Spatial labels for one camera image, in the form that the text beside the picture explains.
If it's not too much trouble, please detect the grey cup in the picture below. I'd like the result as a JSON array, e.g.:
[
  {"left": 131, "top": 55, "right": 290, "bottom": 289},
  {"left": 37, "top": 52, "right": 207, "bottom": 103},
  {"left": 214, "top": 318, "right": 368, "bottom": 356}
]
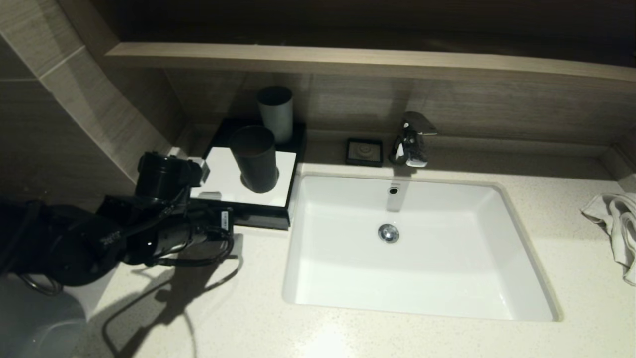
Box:
[{"left": 257, "top": 87, "right": 294, "bottom": 145}]

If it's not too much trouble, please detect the white towel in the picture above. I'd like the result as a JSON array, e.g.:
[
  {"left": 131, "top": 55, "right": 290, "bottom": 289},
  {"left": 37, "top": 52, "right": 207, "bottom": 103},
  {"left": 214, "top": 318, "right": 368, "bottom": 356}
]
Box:
[{"left": 579, "top": 193, "right": 636, "bottom": 286}]

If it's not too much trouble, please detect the black square soap dish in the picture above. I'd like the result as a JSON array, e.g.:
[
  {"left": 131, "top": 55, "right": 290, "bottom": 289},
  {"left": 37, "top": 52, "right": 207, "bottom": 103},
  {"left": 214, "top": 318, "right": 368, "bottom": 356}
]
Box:
[{"left": 346, "top": 139, "right": 384, "bottom": 168}]

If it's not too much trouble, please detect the chrome faucet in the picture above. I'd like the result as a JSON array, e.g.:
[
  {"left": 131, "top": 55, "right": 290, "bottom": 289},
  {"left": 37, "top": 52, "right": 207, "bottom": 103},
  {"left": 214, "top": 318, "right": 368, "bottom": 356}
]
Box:
[{"left": 389, "top": 112, "right": 438, "bottom": 168}]

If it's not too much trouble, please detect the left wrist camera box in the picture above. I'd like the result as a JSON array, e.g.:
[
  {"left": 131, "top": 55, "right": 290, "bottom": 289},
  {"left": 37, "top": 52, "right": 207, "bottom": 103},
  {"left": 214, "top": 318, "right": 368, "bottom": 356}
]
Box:
[{"left": 188, "top": 157, "right": 211, "bottom": 187}]

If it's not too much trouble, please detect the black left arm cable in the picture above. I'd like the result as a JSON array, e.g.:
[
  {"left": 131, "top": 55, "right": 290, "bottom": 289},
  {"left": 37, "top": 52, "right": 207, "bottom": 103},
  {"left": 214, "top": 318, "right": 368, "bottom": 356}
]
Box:
[{"left": 127, "top": 234, "right": 237, "bottom": 269}]

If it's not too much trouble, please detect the black cup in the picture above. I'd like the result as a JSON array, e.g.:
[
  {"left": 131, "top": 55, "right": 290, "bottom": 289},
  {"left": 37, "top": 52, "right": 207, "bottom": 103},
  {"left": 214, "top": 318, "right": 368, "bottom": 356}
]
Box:
[{"left": 229, "top": 126, "right": 280, "bottom": 194}]

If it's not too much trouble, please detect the white sink basin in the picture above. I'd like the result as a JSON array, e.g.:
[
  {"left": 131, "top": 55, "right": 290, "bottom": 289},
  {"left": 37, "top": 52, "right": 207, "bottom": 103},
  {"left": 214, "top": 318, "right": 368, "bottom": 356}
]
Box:
[{"left": 282, "top": 172, "right": 563, "bottom": 321}]

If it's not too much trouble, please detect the white ribbed tray insert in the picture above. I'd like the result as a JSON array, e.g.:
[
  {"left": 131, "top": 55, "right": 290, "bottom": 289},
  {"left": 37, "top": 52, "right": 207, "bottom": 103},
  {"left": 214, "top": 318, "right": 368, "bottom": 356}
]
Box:
[{"left": 191, "top": 147, "right": 297, "bottom": 208}]

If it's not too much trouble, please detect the wooden wall shelf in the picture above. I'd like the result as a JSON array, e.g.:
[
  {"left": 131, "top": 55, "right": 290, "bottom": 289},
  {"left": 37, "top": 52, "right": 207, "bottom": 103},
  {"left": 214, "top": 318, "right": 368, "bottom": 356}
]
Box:
[{"left": 108, "top": 44, "right": 636, "bottom": 85}]

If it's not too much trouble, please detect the black amenity box body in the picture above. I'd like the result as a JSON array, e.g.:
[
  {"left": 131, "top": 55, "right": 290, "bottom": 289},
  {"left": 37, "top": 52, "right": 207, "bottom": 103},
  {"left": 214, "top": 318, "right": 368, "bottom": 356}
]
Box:
[{"left": 191, "top": 118, "right": 307, "bottom": 219}]

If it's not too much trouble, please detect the dark flexible hose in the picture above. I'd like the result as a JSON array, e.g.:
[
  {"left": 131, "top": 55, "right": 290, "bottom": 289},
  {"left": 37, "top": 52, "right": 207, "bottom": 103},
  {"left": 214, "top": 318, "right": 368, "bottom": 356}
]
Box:
[{"left": 19, "top": 272, "right": 64, "bottom": 297}]

